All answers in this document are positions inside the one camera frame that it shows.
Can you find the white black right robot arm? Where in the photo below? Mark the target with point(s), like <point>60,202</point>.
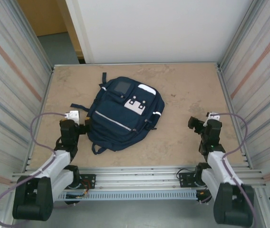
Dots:
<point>223,175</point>

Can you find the aluminium rail frame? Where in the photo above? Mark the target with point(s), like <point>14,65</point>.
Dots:
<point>137,180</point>

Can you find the aluminium table side rail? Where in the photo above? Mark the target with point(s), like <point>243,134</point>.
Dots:
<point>44,95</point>
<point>223,83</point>

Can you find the white door frame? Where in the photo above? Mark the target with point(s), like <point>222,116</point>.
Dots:
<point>79,23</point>

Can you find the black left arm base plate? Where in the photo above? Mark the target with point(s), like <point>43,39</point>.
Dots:
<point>89,181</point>

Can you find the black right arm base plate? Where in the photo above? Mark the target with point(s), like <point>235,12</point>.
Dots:
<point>186,179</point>

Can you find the aluminium frame post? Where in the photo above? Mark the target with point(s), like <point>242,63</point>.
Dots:
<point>42,55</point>
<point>233,47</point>

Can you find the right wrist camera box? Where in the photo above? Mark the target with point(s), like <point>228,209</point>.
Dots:
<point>211,117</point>

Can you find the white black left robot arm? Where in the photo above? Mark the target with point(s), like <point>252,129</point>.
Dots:
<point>54,168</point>

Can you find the navy blue backpack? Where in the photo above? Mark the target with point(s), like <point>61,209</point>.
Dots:
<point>125,118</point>

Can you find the brown wooden door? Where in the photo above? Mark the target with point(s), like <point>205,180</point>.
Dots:
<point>42,14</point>

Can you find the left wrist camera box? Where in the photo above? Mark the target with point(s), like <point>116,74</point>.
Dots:
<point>73,116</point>

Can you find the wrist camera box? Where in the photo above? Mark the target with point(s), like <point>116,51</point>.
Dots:
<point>211,117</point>
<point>73,116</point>

